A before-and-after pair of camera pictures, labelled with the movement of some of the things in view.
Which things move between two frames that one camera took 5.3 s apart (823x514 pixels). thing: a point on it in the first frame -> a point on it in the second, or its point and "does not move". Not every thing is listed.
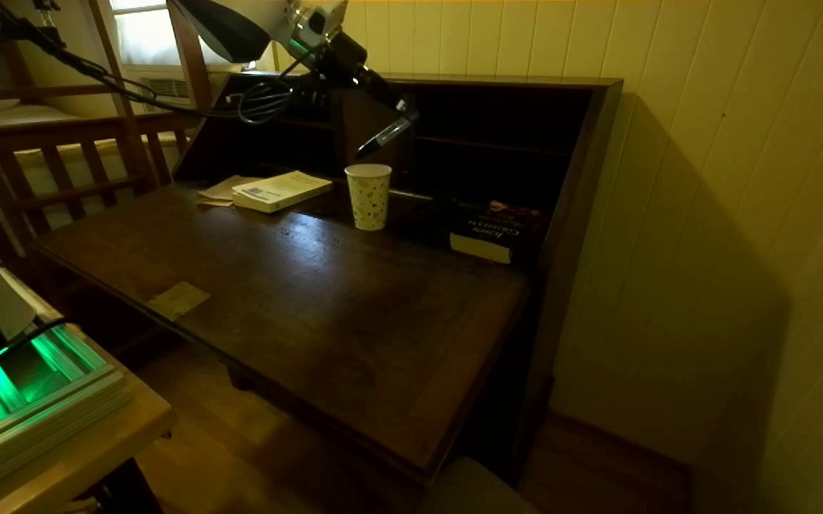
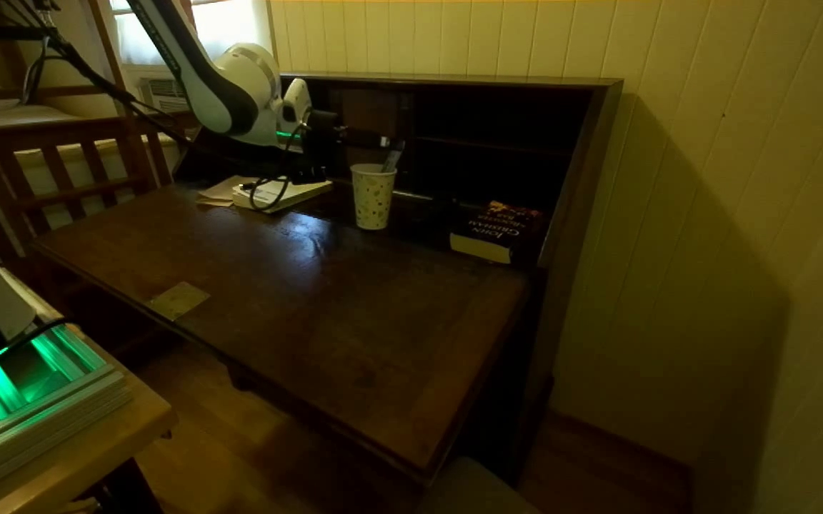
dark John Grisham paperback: (496, 228) does not move
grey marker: (387, 133) -> (393, 161)
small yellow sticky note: (179, 301) does not move
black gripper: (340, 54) -> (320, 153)
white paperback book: (277, 191) does not move
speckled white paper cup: (369, 194) does not move
